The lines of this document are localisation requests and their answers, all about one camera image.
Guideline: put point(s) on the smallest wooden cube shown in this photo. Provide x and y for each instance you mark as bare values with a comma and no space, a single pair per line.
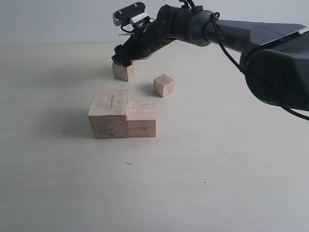
163,85

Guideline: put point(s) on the third largest wooden cube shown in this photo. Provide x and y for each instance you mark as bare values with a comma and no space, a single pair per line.
124,73

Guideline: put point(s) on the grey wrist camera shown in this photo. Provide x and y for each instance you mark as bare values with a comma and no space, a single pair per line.
131,14

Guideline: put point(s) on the second largest wooden cube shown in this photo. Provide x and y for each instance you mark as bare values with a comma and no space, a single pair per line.
141,119

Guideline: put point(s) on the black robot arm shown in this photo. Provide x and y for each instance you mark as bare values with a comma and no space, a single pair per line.
274,57

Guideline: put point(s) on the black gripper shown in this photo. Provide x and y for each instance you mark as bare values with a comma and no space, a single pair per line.
141,45

